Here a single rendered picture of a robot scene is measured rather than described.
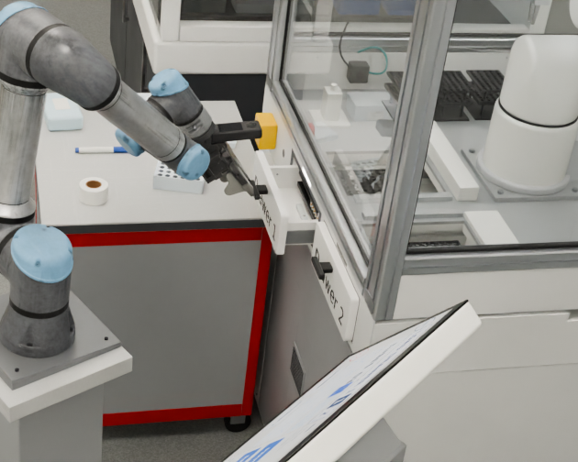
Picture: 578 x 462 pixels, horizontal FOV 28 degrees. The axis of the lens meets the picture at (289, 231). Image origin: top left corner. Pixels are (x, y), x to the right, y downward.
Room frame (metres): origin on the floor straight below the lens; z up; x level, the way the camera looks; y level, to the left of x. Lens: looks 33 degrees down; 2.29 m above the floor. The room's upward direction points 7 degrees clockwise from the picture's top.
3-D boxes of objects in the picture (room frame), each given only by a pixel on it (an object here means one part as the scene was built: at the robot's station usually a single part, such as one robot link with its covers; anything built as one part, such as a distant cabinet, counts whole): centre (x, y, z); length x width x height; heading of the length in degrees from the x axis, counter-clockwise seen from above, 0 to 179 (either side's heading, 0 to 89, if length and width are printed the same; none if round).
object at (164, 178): (2.49, 0.29, 0.78); 0.12 x 0.08 x 0.04; 91
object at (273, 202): (2.28, 0.05, 0.87); 0.29 x 0.02 x 0.11; 17
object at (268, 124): (2.61, 0.10, 0.88); 0.07 x 0.05 x 0.07; 17
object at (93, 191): (2.37, 0.49, 0.78); 0.07 x 0.07 x 0.04
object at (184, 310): (2.61, 0.39, 0.38); 0.62 x 0.58 x 0.76; 17
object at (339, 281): (2.00, -0.11, 0.87); 0.29 x 0.02 x 0.11; 17
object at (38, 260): (1.81, 0.47, 0.95); 0.13 x 0.12 x 0.14; 49
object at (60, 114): (2.75, 0.66, 0.78); 0.15 x 0.10 x 0.04; 23
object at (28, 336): (1.80, 0.48, 0.83); 0.15 x 0.15 x 0.10
